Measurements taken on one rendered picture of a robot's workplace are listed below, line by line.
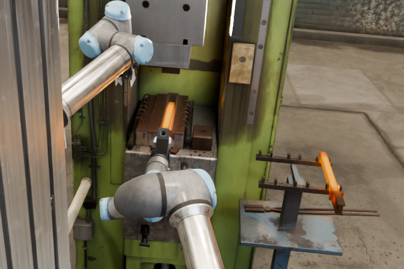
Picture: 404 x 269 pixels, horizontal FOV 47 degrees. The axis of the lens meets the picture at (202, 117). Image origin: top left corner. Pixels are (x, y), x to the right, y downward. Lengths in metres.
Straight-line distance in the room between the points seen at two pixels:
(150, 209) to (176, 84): 1.25
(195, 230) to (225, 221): 1.18
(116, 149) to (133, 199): 0.98
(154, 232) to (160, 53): 0.81
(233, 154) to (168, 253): 0.54
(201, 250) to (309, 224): 0.97
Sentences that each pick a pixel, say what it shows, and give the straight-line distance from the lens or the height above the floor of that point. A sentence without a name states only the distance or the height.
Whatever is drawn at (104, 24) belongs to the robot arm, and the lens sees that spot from 1.41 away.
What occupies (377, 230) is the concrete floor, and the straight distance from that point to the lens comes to 3.34.
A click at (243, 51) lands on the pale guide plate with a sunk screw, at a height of 1.33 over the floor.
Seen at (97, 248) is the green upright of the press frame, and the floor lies 0.23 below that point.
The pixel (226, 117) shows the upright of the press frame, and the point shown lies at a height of 1.02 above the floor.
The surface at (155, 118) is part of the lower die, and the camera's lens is 2.02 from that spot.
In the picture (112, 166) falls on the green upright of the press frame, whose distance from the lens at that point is 2.19.
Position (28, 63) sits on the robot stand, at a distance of 0.53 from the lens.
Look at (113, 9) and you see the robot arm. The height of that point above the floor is 1.54.
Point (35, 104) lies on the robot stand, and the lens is 0.55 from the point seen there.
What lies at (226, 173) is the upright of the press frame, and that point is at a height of 0.73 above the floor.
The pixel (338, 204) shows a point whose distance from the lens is 1.66.
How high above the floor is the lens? 1.84
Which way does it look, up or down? 24 degrees down
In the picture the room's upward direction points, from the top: 5 degrees clockwise
